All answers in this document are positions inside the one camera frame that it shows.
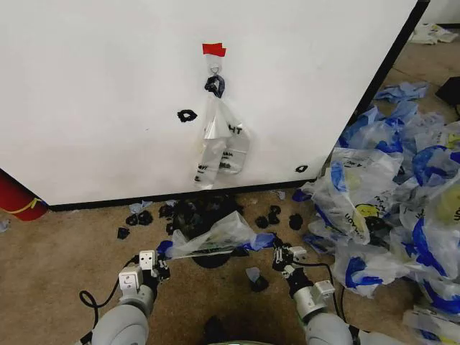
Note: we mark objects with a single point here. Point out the robot front shell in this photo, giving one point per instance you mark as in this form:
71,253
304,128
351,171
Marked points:
233,341

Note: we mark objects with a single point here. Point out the crumpled blue plastic scrap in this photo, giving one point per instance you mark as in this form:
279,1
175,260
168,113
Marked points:
139,207

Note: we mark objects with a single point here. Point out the pale blue plastic scrap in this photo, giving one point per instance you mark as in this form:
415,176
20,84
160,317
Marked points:
4,225

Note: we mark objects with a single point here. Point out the flat black object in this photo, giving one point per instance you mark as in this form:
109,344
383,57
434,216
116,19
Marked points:
450,91

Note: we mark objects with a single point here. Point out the crumpled blue plastic bag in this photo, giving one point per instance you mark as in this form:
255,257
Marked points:
402,91

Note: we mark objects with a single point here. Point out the black trash bin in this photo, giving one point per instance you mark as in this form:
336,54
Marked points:
212,259

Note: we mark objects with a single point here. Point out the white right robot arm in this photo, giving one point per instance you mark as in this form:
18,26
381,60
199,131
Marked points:
325,328

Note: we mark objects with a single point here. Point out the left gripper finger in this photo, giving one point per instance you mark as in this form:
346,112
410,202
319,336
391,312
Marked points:
158,269
166,269

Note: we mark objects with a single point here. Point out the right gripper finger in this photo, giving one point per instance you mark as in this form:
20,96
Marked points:
277,256
288,251

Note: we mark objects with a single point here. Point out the clear bag with yellow print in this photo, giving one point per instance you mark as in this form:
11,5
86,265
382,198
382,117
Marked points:
438,206

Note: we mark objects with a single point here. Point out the clear bag with smiley print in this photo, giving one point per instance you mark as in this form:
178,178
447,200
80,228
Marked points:
352,187

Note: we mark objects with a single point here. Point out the small blue plastic scrap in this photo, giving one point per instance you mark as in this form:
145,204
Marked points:
252,275

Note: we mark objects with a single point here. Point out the clear wall hook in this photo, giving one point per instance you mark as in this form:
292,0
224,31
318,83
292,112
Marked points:
215,68

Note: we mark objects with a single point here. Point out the clear printed hanging bag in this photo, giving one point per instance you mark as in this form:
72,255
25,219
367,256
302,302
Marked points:
221,143

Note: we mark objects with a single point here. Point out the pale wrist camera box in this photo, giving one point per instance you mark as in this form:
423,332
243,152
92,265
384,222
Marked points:
147,260
300,254

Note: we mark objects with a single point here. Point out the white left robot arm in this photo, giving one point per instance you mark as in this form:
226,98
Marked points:
120,323

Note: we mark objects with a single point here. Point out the red tape strip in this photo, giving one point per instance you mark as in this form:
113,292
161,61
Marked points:
214,49

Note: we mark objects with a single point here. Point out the white printed plastic bag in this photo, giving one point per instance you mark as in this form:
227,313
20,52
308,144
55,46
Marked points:
433,34

